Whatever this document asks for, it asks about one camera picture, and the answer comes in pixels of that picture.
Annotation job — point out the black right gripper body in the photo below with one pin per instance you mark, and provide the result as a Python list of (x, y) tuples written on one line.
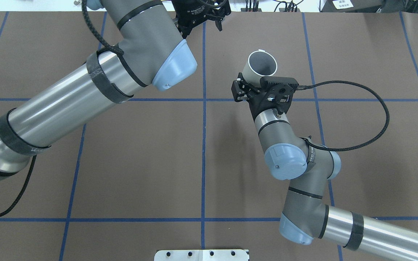
[(257, 105)]

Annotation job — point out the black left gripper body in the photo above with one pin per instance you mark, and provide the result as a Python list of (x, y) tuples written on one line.
[(191, 15)]

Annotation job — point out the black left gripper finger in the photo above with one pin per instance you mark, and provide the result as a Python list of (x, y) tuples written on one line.
[(186, 29), (218, 23)]

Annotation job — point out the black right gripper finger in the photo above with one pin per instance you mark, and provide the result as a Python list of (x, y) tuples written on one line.
[(242, 90)]

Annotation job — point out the white ceramic mug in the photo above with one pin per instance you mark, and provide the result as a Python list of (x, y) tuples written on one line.
[(259, 63)]

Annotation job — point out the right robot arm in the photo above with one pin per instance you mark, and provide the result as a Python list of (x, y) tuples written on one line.
[(309, 167)]

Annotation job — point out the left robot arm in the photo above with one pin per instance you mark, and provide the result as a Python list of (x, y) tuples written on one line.
[(142, 46)]

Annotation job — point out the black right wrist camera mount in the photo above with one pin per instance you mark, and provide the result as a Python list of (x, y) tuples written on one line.
[(276, 93)]

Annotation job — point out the white metal base plate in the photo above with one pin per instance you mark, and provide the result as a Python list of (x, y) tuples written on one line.
[(203, 255)]

